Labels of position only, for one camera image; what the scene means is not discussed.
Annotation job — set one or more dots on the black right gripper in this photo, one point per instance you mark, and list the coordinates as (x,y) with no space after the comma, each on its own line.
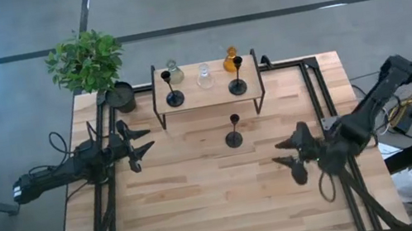
(306,149)

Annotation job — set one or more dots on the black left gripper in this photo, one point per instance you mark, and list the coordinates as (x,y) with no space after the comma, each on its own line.
(125,148)

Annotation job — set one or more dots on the black candle stick holder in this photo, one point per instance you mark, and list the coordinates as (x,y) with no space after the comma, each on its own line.
(234,139)
(174,97)
(237,86)

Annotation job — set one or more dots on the pale green glass vase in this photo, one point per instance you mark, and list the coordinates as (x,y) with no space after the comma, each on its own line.
(177,75)

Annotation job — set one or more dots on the clear glass vase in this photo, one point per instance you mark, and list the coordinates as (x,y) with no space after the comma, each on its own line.
(205,80)

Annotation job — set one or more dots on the amber glass vase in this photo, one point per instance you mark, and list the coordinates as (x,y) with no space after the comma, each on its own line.
(228,64)

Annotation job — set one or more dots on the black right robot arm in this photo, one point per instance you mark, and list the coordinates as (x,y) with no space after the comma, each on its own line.
(362,123)

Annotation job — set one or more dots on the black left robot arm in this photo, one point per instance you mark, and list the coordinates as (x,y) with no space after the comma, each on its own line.
(52,176)

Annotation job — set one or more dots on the black plant pot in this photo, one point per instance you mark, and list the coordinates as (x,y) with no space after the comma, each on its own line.
(120,97)

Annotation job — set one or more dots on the green leafy plant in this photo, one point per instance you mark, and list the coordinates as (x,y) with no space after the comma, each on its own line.
(86,62)

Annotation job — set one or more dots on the black power adapter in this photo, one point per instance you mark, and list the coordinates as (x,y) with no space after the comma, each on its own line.
(407,120)

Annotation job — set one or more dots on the grey metal bracket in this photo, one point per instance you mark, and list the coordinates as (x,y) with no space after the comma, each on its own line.
(328,122)

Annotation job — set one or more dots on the black aluminium table frame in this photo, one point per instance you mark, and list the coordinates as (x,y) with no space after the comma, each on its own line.
(312,85)

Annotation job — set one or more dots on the wooden shelf with black frame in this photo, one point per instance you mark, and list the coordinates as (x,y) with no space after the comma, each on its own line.
(207,96)

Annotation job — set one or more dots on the small black bracket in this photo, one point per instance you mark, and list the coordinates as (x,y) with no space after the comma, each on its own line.
(265,61)

